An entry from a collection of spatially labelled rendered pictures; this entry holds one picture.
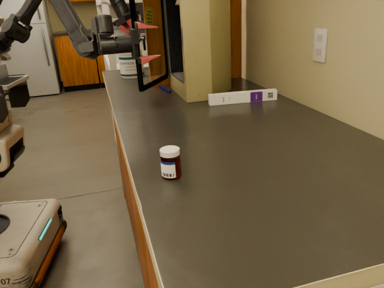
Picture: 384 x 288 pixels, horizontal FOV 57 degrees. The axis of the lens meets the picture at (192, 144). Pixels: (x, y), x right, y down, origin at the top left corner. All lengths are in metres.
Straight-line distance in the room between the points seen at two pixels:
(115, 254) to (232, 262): 1.64
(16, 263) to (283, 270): 1.46
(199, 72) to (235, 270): 1.01
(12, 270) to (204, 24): 1.36
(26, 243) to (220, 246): 1.45
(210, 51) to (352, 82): 0.55
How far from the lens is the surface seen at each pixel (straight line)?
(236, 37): 1.90
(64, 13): 1.37
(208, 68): 1.48
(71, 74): 6.49
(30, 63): 6.38
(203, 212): 0.71
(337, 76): 1.31
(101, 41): 1.28
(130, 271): 2.06
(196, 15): 1.44
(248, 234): 0.65
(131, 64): 2.06
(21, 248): 1.94
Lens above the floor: 1.32
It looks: 22 degrees down
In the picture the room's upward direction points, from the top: 3 degrees counter-clockwise
